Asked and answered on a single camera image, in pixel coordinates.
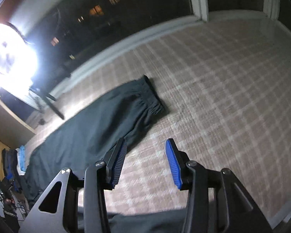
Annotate dark green pants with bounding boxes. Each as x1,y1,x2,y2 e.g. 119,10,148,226
22,75,192,233

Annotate ring light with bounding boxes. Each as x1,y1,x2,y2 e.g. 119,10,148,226
0,22,39,85

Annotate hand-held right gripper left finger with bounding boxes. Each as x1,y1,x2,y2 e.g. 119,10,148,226
19,137,129,233

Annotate pink plaid blanket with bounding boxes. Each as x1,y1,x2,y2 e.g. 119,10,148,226
27,17,291,229

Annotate wooden board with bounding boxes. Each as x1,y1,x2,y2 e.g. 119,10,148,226
0,89,38,151

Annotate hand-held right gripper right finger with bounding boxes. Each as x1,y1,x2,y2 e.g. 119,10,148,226
165,138,273,233

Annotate light blue shirt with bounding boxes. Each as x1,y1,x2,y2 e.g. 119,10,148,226
17,146,28,171

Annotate black tripod stand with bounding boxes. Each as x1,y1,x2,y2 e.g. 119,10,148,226
29,85,65,120

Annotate navy garment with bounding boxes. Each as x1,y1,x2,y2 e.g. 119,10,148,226
2,149,19,191

